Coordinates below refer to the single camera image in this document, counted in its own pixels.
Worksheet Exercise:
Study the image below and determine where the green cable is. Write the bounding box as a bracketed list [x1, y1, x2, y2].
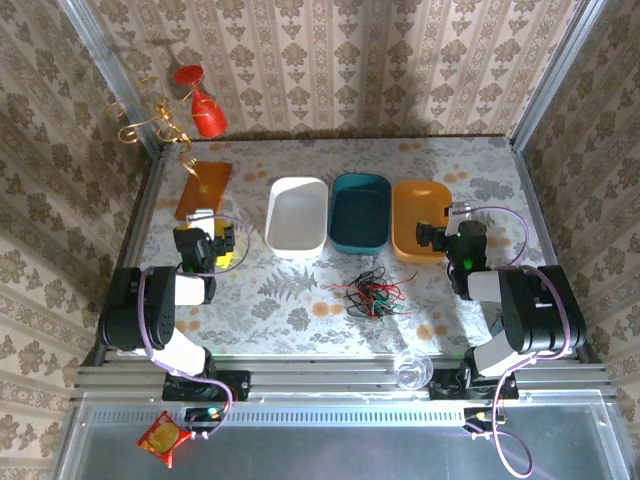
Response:
[367, 297, 401, 321]

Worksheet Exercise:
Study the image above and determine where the red cable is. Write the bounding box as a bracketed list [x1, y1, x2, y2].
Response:
[324, 269, 421, 319]

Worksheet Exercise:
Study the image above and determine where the yellow banana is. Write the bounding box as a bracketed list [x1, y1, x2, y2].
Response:
[175, 223, 235, 270]

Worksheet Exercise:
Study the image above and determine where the orange plastic bin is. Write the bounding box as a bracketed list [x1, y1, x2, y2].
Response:
[391, 179, 454, 265]

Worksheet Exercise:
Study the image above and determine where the orange-brown board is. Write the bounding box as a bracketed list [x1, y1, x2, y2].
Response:
[174, 160, 234, 221]

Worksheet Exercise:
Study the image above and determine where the white plastic bin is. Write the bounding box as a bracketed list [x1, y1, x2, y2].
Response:
[263, 176, 330, 260]

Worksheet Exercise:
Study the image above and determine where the teal plastic bin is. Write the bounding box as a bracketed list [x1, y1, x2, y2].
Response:
[327, 172, 393, 256]

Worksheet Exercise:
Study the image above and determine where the red wine glass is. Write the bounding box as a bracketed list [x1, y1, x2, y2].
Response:
[173, 64, 230, 139]

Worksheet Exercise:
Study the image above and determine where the clear glass cup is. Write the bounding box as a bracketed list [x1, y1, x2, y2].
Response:
[393, 348, 435, 391]

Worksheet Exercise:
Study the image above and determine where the red snack packet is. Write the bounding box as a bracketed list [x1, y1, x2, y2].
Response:
[135, 410, 194, 470]

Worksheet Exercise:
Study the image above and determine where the metal tray panel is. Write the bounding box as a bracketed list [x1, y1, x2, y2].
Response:
[52, 394, 634, 480]

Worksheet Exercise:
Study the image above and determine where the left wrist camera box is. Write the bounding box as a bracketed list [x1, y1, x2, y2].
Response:
[186, 208, 217, 236]

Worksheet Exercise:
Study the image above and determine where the gold wire ornament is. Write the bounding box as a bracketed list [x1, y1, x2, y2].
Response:
[107, 74, 211, 194]

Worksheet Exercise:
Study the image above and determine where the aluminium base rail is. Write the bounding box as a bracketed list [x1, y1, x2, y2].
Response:
[69, 355, 619, 404]

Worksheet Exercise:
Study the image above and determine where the aluminium frame post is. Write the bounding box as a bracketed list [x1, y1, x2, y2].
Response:
[57, 0, 166, 156]
[508, 0, 609, 151]

